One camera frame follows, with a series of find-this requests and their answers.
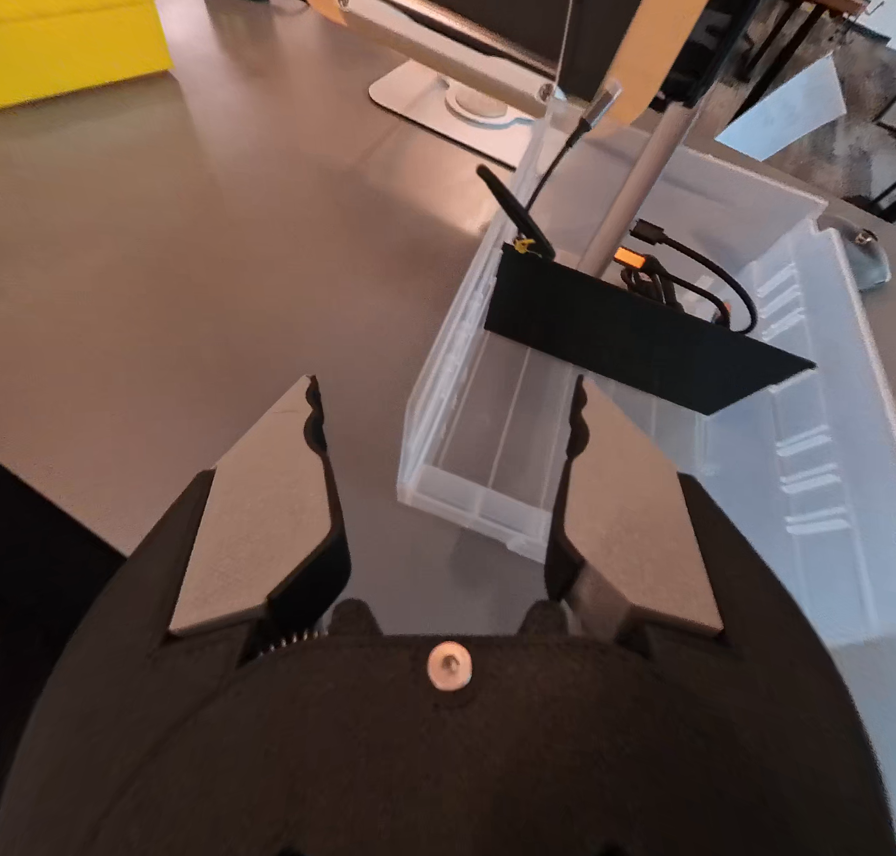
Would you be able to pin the white board panel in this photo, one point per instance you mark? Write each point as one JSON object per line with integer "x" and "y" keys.
{"x": 791, "y": 107}

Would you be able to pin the grey round object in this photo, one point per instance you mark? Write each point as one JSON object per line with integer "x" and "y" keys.
{"x": 864, "y": 261}

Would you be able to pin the yellow twist tie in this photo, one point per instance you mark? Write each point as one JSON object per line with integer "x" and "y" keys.
{"x": 525, "y": 245}

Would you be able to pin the silver monitor stand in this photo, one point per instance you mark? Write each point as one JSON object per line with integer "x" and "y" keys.
{"x": 420, "y": 100}

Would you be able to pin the black flat panel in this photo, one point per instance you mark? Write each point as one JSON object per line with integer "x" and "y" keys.
{"x": 630, "y": 331}

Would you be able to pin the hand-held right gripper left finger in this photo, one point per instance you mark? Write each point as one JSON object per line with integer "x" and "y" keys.
{"x": 259, "y": 506}

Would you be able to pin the monitor with tan frame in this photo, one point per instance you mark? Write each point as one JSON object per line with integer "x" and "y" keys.
{"x": 490, "y": 2}

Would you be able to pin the yellow plastic bin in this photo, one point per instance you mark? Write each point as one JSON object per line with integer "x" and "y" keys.
{"x": 70, "y": 30}

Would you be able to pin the clear plastic bin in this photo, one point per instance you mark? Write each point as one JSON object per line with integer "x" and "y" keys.
{"x": 490, "y": 478}

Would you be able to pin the silver metal pole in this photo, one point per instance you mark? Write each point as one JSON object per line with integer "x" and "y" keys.
{"x": 637, "y": 191}

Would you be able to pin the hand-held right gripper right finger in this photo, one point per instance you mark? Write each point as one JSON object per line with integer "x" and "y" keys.
{"x": 630, "y": 520}

